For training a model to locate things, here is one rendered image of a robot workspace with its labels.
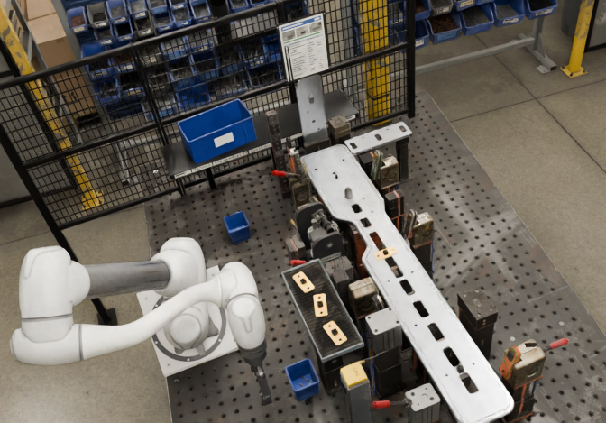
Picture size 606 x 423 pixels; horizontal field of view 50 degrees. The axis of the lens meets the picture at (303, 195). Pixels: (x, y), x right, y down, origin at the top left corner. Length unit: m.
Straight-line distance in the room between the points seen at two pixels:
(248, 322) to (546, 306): 1.26
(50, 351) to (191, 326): 0.57
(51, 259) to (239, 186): 1.50
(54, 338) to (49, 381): 1.83
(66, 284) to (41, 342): 0.16
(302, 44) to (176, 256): 1.18
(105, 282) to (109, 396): 1.55
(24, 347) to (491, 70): 3.99
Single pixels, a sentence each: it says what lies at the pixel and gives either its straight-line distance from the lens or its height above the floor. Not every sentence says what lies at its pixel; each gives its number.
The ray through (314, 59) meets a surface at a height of 1.23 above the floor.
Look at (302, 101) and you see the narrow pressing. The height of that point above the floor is 1.23.
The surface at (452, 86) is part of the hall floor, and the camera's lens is 4.93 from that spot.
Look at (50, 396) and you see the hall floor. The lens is 3.68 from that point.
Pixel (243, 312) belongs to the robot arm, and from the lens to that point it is 1.91.
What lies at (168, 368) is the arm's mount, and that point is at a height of 0.74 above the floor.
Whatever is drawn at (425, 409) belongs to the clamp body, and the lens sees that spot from 2.03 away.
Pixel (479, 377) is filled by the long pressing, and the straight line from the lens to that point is 2.15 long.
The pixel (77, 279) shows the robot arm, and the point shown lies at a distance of 1.95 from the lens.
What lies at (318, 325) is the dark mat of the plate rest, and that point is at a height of 1.16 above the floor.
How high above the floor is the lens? 2.85
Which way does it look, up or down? 44 degrees down
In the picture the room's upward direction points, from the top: 10 degrees counter-clockwise
